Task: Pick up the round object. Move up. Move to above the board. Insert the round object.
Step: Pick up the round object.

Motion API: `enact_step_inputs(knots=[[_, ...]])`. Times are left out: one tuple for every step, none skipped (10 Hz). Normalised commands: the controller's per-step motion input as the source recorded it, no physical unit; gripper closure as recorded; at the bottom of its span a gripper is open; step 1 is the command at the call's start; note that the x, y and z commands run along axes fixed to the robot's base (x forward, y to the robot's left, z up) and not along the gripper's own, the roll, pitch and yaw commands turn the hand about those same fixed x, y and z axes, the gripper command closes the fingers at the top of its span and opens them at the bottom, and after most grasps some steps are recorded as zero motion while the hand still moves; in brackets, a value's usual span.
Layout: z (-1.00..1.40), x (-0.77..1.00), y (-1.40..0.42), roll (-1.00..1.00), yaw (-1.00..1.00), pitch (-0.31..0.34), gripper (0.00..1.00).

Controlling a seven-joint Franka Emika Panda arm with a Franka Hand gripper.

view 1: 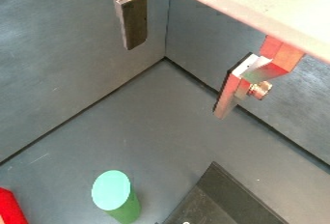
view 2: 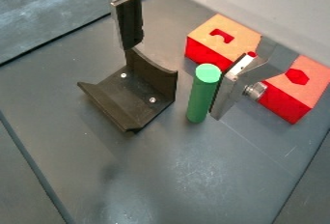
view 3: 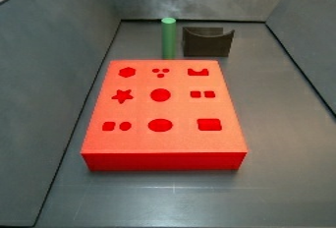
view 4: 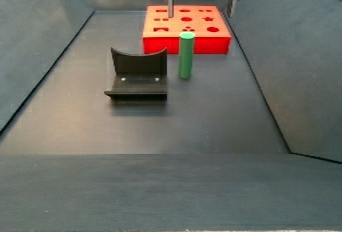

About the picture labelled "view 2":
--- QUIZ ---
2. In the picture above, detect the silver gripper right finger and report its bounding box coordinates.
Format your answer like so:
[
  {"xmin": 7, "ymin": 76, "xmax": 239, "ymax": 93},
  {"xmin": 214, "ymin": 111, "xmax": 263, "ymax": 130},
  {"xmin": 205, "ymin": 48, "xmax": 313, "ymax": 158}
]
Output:
[{"xmin": 210, "ymin": 37, "xmax": 299, "ymax": 120}]

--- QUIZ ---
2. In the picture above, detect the green cylinder peg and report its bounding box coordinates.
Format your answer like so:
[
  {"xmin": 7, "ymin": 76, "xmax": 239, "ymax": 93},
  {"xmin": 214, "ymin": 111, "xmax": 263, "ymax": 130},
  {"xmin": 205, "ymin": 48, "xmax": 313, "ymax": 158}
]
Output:
[{"xmin": 187, "ymin": 64, "xmax": 222, "ymax": 123}]

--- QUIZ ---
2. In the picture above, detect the black curved peg holder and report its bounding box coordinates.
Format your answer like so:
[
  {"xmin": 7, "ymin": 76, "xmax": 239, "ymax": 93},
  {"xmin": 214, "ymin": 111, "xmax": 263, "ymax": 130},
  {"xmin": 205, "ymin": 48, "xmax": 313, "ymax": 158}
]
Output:
[{"xmin": 78, "ymin": 48, "xmax": 178, "ymax": 131}]

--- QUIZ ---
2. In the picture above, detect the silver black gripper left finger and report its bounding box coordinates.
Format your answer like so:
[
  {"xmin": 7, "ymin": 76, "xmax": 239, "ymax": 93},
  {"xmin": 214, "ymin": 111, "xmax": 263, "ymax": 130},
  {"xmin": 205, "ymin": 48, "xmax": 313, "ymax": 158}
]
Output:
[{"xmin": 110, "ymin": 0, "xmax": 143, "ymax": 50}]

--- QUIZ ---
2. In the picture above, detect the red shape-sorting board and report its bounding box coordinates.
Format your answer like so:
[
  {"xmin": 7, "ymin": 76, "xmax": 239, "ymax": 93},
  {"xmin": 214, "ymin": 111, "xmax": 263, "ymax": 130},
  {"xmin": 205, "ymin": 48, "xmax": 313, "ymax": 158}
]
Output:
[{"xmin": 184, "ymin": 14, "xmax": 330, "ymax": 124}]

